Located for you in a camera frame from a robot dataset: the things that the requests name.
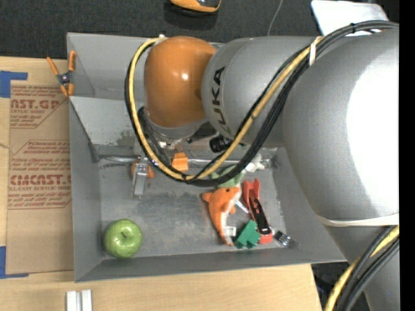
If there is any grey metal bin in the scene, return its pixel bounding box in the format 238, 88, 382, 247
66, 32, 346, 283

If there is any brown cardboard board red print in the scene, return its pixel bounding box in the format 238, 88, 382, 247
0, 55, 76, 275

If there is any orange plush fish toy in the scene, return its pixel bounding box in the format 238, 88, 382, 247
201, 186, 243, 248

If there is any black cylinder on white bracket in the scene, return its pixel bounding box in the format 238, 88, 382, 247
187, 133, 233, 154

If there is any green apple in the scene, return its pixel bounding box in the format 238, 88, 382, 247
102, 218, 143, 259

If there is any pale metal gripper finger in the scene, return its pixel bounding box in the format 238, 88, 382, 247
132, 163, 149, 198

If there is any black and silver clip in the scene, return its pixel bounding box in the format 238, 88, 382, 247
273, 230, 300, 249

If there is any green toy block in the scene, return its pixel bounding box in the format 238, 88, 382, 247
233, 219, 261, 250

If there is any red and black hand tool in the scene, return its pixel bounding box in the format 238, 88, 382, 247
241, 178, 275, 245

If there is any green and white plush toy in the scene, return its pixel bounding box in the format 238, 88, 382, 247
210, 154, 264, 190

